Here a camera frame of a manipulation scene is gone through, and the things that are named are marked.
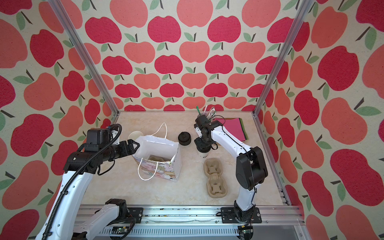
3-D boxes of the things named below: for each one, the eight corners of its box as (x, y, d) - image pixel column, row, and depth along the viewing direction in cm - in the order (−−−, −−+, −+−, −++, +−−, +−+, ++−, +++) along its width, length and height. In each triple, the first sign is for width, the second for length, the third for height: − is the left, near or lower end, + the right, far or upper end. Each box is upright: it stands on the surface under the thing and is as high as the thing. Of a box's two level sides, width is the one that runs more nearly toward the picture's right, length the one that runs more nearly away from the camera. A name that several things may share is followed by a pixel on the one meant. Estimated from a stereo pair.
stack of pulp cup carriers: (205, 199, 81) (206, 196, 76) (203, 162, 95) (204, 158, 90) (226, 199, 81) (229, 196, 76) (221, 162, 95) (223, 158, 90)
